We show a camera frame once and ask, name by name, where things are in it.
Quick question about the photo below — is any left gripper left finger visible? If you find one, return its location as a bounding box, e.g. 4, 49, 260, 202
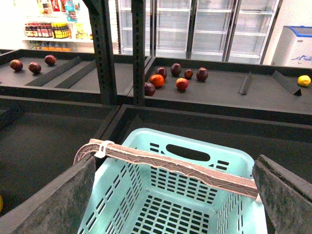
0, 156, 96, 234

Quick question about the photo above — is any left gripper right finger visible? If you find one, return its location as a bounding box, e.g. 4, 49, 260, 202
253, 155, 312, 234

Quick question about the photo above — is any light teal plastic basket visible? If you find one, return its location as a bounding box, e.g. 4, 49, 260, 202
77, 128, 268, 234

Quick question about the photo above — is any pink basket handle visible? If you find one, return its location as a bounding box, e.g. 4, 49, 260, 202
74, 138, 261, 202

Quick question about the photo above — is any dark red apple left middle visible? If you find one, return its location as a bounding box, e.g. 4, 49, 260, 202
28, 62, 41, 74

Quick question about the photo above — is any dark red apple right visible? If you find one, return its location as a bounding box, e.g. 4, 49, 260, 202
196, 67, 208, 82

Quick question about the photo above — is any dark red apple left back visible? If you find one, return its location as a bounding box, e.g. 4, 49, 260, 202
44, 55, 57, 66

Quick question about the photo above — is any dark red apple front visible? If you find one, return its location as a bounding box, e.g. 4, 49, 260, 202
144, 82, 156, 97

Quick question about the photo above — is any dark red apple far left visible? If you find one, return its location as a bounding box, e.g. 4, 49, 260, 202
10, 59, 23, 72

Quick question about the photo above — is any red yellow apple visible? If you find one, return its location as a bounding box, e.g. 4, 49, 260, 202
176, 78, 189, 92

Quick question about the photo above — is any small dark red apple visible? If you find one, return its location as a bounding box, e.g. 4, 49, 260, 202
184, 69, 193, 80

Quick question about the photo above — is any dark red apple behind orange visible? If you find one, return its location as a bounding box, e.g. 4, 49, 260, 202
156, 67, 167, 79

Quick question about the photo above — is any black lower right tray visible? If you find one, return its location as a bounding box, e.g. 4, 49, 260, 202
101, 105, 312, 182

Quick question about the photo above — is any yellow fruit lower left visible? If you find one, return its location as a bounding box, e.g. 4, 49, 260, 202
0, 195, 3, 213

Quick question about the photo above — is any black lower left tray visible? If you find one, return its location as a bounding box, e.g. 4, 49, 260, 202
0, 96, 118, 215

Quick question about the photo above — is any black upper right tray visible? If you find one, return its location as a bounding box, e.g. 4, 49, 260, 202
144, 57, 312, 125

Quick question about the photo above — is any black divider right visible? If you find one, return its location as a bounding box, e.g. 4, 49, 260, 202
272, 70, 302, 97

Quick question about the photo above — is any black divider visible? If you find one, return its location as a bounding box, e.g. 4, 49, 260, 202
238, 72, 253, 96
272, 70, 302, 97

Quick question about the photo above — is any black divider left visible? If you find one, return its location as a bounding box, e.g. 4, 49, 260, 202
238, 72, 253, 96

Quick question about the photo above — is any yellow lemon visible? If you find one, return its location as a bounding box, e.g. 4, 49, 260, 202
297, 75, 312, 87

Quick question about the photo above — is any black divider tray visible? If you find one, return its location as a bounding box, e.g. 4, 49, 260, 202
56, 60, 96, 89
25, 56, 82, 87

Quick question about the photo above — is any black upper left tray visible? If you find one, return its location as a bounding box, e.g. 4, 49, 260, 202
0, 49, 152, 104

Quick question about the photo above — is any white chest freezer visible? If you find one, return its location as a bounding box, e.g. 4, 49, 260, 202
271, 26, 312, 68

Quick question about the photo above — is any orange fruit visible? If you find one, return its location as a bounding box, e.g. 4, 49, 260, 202
150, 74, 165, 88

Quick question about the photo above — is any glass door refrigerator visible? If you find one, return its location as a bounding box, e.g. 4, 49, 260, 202
115, 0, 283, 65

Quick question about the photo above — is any grocery shelf with bottles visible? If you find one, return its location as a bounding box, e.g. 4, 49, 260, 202
17, 0, 94, 53

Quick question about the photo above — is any dark metal rack post left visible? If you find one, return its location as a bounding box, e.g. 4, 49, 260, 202
84, 0, 118, 105

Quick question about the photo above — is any dark metal rack post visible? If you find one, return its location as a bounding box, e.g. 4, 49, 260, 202
84, 0, 118, 105
131, 0, 146, 106

